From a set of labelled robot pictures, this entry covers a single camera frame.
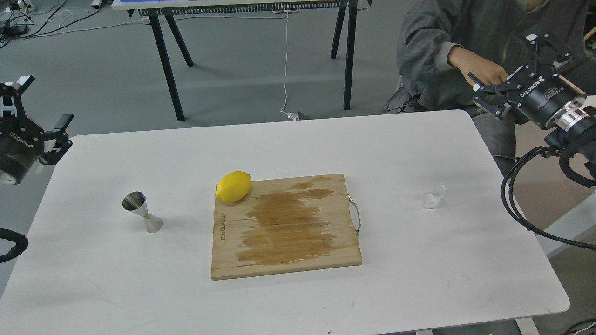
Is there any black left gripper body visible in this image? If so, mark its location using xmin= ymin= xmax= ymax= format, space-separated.
xmin=0 ymin=116 xmax=44 ymax=185

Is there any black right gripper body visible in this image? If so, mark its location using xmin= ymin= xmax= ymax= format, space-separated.
xmin=511 ymin=70 xmax=587 ymax=131

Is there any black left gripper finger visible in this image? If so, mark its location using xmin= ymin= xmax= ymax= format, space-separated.
xmin=0 ymin=75 xmax=35 ymax=121
xmin=38 ymin=113 xmax=73 ymax=165

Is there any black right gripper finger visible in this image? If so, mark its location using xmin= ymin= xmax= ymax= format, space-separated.
xmin=467 ymin=72 xmax=522 ymax=118
xmin=525 ymin=33 xmax=574 ymax=78

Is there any steel double jigger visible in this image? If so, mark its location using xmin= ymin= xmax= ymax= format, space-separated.
xmin=122 ymin=191 xmax=163 ymax=233

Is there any small clear glass cup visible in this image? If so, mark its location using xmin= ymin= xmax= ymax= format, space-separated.
xmin=417 ymin=182 xmax=447 ymax=209

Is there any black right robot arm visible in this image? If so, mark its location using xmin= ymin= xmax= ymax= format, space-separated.
xmin=468 ymin=33 xmax=596 ymax=187

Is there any person's bare hand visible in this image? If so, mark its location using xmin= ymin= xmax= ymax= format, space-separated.
xmin=447 ymin=45 xmax=508 ymax=87

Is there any person in grey clothes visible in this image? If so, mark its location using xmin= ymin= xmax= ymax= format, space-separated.
xmin=381 ymin=0 xmax=596 ymax=174

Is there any black-legged background table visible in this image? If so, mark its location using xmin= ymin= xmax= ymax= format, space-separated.
xmin=112 ymin=0 xmax=373 ymax=122

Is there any yellow lemon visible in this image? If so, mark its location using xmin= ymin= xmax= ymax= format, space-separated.
xmin=215 ymin=170 xmax=252 ymax=203

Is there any wooden cutting board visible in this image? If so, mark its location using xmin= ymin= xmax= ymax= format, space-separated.
xmin=211 ymin=174 xmax=363 ymax=280

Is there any floor cables and power strip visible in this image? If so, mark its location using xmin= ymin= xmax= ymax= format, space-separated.
xmin=0 ymin=0 xmax=112 ymax=49

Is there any white hanging cable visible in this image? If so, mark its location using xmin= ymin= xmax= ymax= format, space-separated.
xmin=279 ymin=10 xmax=301 ymax=121

